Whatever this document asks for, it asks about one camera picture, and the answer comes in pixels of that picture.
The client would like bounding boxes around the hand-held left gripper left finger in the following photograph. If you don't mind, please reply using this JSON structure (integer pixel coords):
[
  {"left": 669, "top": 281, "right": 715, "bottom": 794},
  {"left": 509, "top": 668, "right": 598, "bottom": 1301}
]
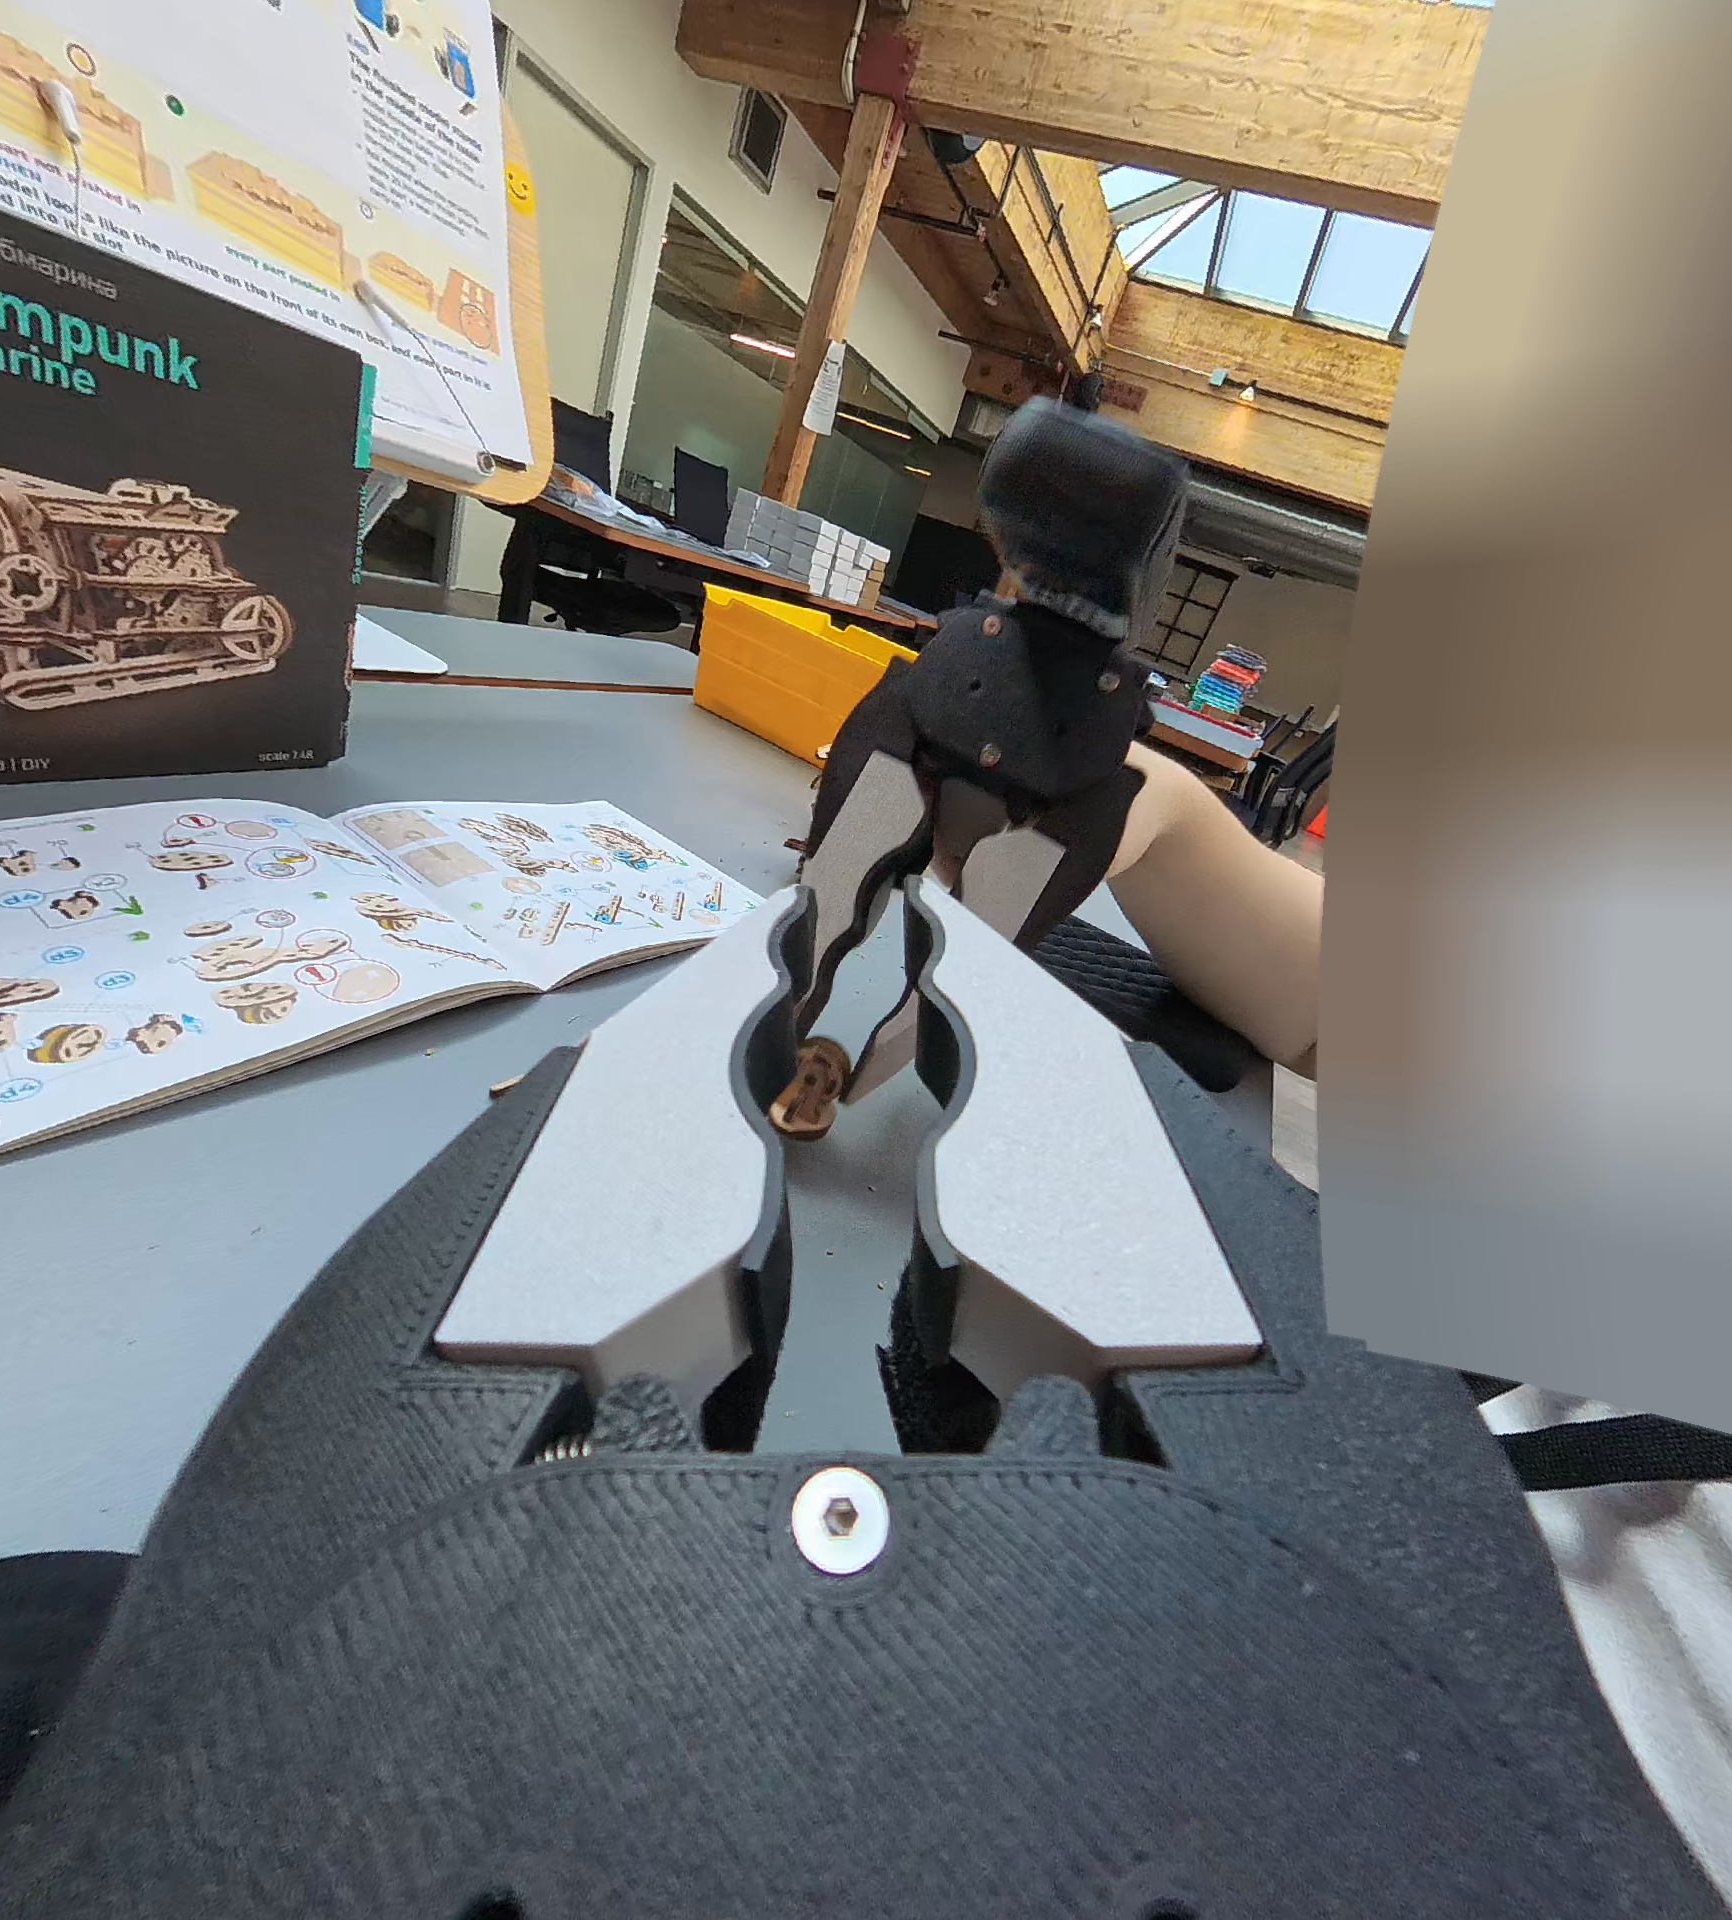
[{"left": 434, "top": 881, "right": 824, "bottom": 1449}]

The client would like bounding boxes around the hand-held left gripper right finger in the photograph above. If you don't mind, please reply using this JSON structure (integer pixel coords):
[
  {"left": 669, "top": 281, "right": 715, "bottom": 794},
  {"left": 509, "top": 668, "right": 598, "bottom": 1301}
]
[{"left": 898, "top": 873, "right": 1268, "bottom": 1449}]

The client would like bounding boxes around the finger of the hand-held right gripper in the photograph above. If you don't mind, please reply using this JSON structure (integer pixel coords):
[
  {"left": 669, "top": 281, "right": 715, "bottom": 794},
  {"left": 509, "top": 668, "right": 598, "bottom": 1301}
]
[
  {"left": 789, "top": 746, "right": 946, "bottom": 1051},
  {"left": 841, "top": 780, "right": 1075, "bottom": 1108}
]

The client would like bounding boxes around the small wooden model part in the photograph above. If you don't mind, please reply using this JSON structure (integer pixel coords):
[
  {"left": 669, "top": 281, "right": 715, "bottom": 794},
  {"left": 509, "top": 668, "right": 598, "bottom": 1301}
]
[{"left": 769, "top": 1038, "right": 850, "bottom": 1141}]

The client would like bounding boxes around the person's right forearm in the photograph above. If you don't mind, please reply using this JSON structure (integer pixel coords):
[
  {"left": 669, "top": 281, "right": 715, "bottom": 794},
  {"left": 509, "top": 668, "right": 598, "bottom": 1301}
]
[{"left": 1105, "top": 743, "right": 1325, "bottom": 1079}]

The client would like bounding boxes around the black model kit box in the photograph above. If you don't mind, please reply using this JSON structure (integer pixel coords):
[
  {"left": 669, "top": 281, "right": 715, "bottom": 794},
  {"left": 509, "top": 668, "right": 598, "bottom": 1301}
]
[{"left": 0, "top": 171, "right": 375, "bottom": 791}]

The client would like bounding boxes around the yellow plastic bin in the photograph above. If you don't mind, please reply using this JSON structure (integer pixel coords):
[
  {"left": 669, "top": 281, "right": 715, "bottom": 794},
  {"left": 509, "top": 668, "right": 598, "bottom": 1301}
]
[{"left": 691, "top": 584, "right": 919, "bottom": 769}]

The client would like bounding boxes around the stack of small white boxes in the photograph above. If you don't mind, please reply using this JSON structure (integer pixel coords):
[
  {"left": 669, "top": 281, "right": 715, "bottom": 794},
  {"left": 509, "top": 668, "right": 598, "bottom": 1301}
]
[{"left": 721, "top": 485, "right": 891, "bottom": 606}]

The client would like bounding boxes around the black office chair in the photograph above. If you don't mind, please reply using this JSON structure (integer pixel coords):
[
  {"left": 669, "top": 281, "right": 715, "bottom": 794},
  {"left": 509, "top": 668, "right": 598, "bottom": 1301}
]
[
  {"left": 669, "top": 446, "right": 734, "bottom": 549},
  {"left": 549, "top": 396, "right": 616, "bottom": 497}
]

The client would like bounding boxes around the long wooden desk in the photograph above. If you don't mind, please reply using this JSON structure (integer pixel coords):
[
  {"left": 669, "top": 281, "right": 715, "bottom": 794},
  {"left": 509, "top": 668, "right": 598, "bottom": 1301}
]
[{"left": 498, "top": 485, "right": 944, "bottom": 631}]

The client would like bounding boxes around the open instruction booklet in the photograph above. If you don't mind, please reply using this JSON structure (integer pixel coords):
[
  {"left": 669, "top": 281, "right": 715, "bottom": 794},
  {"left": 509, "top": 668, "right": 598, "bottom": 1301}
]
[{"left": 0, "top": 798, "right": 766, "bottom": 1182}]

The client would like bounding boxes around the wooden support column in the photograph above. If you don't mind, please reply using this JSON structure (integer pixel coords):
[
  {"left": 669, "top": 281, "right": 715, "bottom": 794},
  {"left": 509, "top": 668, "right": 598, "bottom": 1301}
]
[{"left": 759, "top": 95, "right": 909, "bottom": 512}]

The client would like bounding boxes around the white flat sheet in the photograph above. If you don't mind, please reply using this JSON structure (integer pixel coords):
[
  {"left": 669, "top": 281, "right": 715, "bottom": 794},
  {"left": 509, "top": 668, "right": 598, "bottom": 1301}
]
[{"left": 352, "top": 606, "right": 452, "bottom": 680}]

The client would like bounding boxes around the wooden display board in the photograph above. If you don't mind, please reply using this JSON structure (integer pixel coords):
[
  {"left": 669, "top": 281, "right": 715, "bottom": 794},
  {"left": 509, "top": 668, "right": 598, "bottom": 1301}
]
[{"left": 368, "top": 90, "right": 557, "bottom": 508}]

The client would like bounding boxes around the printed instruction sheet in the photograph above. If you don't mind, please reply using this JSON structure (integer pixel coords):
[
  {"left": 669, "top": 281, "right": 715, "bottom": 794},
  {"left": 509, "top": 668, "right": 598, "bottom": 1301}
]
[{"left": 0, "top": 0, "right": 536, "bottom": 470}]

